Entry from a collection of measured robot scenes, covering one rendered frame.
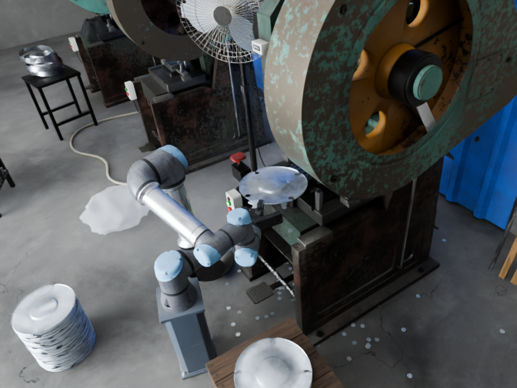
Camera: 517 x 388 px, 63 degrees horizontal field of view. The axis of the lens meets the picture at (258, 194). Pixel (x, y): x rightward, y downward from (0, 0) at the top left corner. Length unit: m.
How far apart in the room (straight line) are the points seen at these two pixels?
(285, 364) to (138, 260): 1.37
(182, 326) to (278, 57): 1.19
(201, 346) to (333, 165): 1.11
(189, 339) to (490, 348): 1.39
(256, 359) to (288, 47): 1.14
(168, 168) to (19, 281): 1.70
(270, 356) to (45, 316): 1.09
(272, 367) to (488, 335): 1.13
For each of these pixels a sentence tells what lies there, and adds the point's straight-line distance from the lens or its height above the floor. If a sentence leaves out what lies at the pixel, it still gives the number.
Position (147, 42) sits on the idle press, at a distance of 2.80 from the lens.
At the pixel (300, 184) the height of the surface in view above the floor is 0.80.
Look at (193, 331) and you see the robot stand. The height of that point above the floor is 0.32.
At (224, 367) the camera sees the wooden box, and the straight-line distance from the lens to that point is 1.77.
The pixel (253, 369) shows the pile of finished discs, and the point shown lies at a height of 0.38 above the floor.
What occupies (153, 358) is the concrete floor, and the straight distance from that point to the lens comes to 2.30.
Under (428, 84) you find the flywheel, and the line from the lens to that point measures 1.33.
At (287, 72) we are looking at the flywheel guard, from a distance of 1.14.
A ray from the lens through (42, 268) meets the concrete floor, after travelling 3.03.
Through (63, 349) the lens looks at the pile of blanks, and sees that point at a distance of 2.33.
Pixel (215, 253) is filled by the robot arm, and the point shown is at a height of 0.94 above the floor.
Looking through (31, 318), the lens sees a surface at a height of 0.31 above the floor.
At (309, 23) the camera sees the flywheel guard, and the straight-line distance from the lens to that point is 1.10.
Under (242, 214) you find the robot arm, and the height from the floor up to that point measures 0.98.
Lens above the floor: 1.86
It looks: 37 degrees down
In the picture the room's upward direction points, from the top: 7 degrees counter-clockwise
